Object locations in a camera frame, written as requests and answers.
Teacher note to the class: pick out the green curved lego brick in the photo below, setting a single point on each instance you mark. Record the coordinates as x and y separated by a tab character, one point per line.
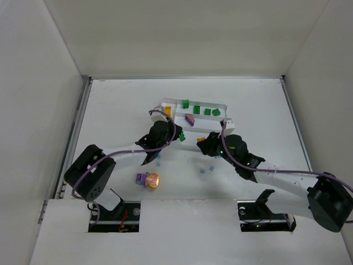
185	104

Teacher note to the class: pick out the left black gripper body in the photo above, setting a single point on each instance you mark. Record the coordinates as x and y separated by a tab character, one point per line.
172	132

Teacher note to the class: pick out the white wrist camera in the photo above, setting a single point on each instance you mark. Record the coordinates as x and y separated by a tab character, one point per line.
227	125
157	114

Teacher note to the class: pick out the purple lego brick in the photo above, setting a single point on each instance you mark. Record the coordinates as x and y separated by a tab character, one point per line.
190	119

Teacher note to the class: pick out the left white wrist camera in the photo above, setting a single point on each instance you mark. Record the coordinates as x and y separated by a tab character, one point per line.
157	114

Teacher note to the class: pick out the orange round lego figure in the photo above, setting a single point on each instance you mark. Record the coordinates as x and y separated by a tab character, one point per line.
153	180

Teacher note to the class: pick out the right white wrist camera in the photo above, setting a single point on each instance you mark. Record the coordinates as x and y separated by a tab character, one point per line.
227	125

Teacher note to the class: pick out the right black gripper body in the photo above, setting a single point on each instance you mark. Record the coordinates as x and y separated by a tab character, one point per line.
209	143

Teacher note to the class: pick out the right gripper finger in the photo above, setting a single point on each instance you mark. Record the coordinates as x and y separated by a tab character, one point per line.
211	142
209	149

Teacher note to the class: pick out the white divided sorting tray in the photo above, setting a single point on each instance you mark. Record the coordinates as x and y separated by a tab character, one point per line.
204	124

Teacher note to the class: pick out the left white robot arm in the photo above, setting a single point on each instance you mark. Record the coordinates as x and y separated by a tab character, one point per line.
89	173

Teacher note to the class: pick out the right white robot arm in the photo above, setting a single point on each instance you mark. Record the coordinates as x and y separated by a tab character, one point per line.
319	196

